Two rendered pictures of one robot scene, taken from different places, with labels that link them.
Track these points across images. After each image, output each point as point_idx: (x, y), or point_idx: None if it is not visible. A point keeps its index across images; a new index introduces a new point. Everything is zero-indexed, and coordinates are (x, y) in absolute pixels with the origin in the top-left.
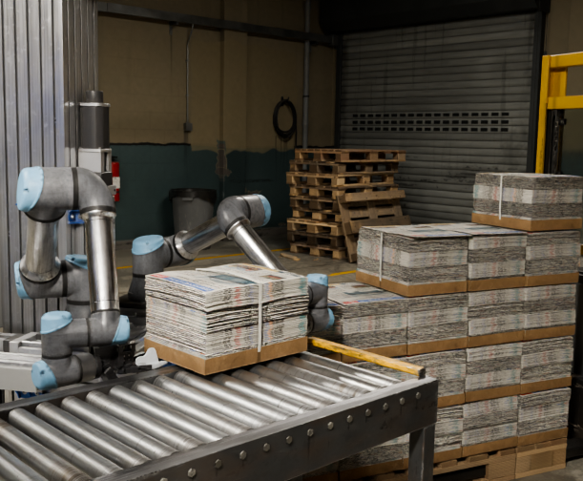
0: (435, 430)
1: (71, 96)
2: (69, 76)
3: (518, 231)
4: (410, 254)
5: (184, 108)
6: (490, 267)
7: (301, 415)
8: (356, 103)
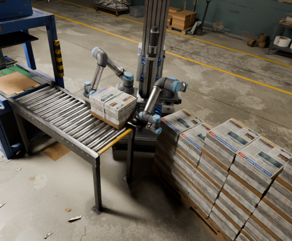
0: (200, 201)
1: (147, 27)
2: (147, 20)
3: (269, 174)
4: (206, 137)
5: None
6: (242, 174)
7: (62, 131)
8: None
